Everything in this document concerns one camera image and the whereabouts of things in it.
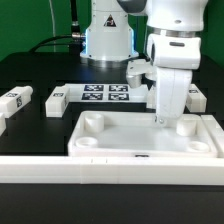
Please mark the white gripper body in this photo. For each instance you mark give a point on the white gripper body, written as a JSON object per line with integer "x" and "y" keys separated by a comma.
{"x": 136, "y": 69}

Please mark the white desk top tray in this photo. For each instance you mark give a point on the white desk top tray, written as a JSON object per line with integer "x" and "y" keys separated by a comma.
{"x": 129, "y": 134}

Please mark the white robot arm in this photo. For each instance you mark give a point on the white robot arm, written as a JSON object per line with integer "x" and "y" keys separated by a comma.
{"x": 172, "y": 49}

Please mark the white marker base plate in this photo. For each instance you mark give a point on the white marker base plate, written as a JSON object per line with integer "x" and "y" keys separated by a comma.
{"x": 107, "y": 93}

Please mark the white right obstacle rail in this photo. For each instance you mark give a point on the white right obstacle rail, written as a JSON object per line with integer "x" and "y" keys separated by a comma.
{"x": 216, "y": 133}

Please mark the white obstacle rail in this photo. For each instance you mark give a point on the white obstacle rail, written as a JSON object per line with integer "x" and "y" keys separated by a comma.
{"x": 216, "y": 133}
{"x": 138, "y": 170}

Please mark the white front obstacle rail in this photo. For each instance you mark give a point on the white front obstacle rail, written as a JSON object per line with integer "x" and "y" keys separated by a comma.
{"x": 138, "y": 170}

